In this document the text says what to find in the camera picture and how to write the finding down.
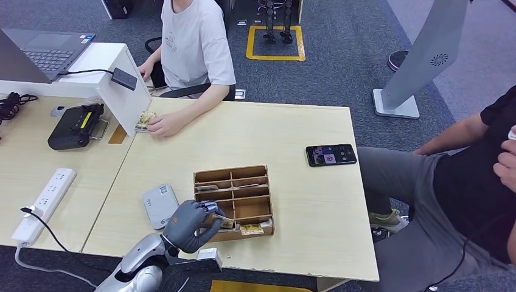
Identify black round object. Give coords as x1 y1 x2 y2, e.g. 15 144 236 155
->
386 50 409 73

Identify brown tape patch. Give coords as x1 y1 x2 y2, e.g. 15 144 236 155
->
108 124 128 146

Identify black plug with cable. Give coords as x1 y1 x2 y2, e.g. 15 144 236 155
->
20 207 82 259

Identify black humanoid robot legs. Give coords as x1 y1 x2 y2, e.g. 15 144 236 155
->
257 0 295 45

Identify greenish shoe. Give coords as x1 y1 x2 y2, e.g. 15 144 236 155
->
369 209 409 235

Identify smartphone with lit screen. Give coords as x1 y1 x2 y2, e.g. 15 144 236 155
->
305 144 358 167

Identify yellow floor tape square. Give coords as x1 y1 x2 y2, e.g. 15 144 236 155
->
245 26 306 62

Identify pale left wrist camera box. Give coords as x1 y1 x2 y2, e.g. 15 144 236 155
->
196 247 223 274

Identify person's left hand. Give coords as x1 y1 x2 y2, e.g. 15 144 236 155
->
492 139 516 194
147 111 187 139

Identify black terminal with yellow label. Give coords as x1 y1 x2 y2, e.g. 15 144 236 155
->
47 103 110 151

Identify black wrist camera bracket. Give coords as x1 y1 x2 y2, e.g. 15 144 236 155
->
165 248 223 276

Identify wooden card organizer box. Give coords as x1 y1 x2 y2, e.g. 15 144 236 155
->
192 164 275 243

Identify gold room key card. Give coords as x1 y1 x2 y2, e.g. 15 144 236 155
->
211 214 236 230

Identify stack of gold cards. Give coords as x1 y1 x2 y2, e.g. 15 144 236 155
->
134 111 157 133

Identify black cable bundle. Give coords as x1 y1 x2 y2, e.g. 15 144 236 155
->
0 92 40 127

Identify black office chair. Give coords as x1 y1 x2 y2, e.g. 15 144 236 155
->
144 0 237 101

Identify black hub cable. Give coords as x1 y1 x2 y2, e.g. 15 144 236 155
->
57 69 115 77

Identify white desk shelf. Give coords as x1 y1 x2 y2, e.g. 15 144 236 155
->
0 43 153 138

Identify thin black cable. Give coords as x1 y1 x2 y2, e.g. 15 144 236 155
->
423 237 469 292

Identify grey laptop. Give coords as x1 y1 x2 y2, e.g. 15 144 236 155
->
0 29 97 85

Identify dark cabinet with white frame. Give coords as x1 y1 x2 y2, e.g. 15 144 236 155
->
100 0 134 21

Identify grey kiosk stand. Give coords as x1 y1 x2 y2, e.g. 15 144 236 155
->
371 0 470 120

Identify person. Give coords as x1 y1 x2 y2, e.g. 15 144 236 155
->
358 85 516 292
138 0 237 139

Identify white power strip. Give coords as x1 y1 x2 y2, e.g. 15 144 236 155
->
11 168 78 248

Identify white power strip cable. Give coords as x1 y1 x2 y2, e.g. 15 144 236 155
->
14 246 97 289

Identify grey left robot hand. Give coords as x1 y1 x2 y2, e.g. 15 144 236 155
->
162 200 226 255

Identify person's right hand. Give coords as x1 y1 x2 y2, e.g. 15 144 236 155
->
138 60 156 82

